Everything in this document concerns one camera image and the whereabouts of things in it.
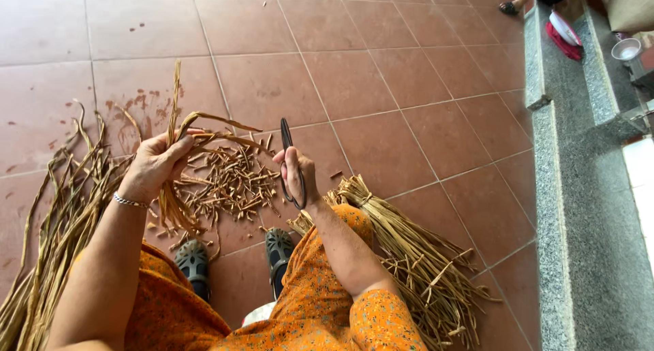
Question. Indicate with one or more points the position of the dark grey clog shoe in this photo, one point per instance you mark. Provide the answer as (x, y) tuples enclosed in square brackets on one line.
[(278, 249), (193, 264)]

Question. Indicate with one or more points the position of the orange floral garment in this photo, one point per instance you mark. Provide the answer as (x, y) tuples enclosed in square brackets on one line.
[(306, 320)]

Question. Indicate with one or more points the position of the grey granite step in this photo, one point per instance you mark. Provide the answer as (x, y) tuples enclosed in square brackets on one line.
[(577, 213)]

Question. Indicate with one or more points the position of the red cloth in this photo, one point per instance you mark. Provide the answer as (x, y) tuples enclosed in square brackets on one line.
[(564, 48)]

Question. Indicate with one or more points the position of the white and pink basin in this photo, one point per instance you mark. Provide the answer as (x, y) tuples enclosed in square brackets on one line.
[(563, 27)]

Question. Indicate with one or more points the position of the person's right hand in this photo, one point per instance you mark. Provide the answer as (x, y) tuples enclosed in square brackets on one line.
[(306, 180)]

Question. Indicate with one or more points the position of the tied bundle of trimmed stalks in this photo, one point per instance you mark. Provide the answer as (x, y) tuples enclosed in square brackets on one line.
[(408, 259)]

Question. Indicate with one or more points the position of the white plastic stool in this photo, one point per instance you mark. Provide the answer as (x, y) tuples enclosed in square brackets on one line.
[(259, 313)]

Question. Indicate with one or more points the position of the person's right fingers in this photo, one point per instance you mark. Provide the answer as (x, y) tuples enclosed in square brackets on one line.
[(291, 167)]

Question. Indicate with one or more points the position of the pile of long dried stalks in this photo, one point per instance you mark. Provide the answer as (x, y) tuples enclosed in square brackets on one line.
[(61, 223)]

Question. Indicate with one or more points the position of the black scissors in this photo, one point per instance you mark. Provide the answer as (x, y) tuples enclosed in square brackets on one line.
[(285, 136)]

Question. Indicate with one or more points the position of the small metal bowl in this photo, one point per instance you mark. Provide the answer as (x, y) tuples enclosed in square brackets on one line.
[(626, 49)]

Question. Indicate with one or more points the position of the person's left hand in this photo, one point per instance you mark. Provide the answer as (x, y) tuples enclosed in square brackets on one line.
[(150, 167)]

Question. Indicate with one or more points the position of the brown burlap sack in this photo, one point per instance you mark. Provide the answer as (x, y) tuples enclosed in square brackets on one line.
[(632, 11)]

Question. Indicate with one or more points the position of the bunch of dried stalks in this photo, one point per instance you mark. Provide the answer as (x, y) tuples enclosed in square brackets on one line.
[(171, 210)]

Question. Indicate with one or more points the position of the heap of cut stalk pieces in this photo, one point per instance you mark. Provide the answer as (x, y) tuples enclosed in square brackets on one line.
[(235, 182)]

